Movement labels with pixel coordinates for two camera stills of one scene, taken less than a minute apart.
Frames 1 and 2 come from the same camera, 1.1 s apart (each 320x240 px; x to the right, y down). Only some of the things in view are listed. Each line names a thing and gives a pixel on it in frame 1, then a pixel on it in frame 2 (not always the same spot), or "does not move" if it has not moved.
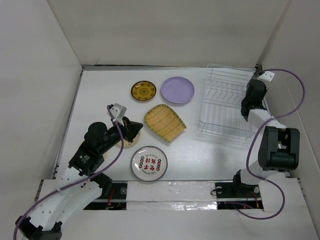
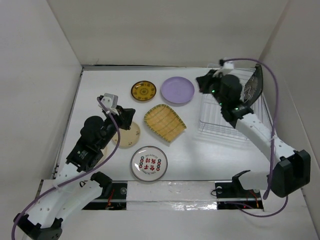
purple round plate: (177, 90) does not move
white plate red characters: (149, 163) does not move
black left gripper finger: (131, 125) → (126, 113)
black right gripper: (263, 94) → (204, 81)
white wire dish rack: (225, 87) does not move
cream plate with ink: (106, 156) does not move
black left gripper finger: (129, 136) → (127, 114)
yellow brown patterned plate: (143, 90) does not move
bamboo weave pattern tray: (162, 119) does not move
